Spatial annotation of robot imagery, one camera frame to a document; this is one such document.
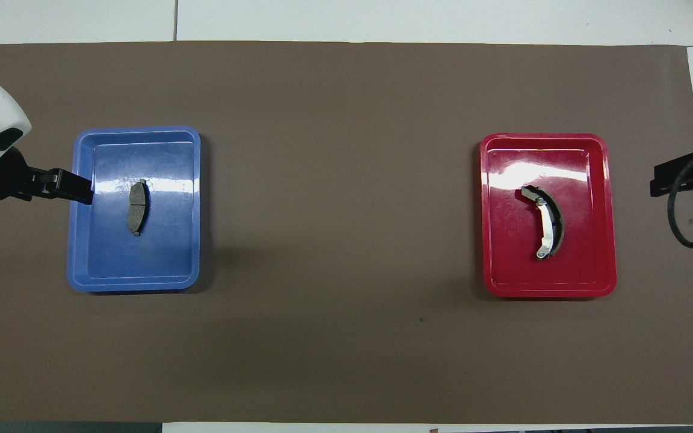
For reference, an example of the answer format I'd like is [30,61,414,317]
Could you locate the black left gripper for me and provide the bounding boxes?
[0,147,95,206]

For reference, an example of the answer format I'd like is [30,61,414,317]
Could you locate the dark grey brake pad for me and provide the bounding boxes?
[126,179,149,237]

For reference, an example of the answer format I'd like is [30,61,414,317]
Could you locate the curved silver brake shoe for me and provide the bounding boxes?
[520,185,565,260]

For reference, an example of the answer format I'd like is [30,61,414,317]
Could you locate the blue plastic tray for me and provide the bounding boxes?
[67,126,202,293]

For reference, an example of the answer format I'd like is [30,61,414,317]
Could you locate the red plastic tray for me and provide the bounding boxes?
[480,133,617,298]

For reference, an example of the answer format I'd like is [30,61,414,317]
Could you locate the brown table mat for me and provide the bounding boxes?
[0,41,693,425]

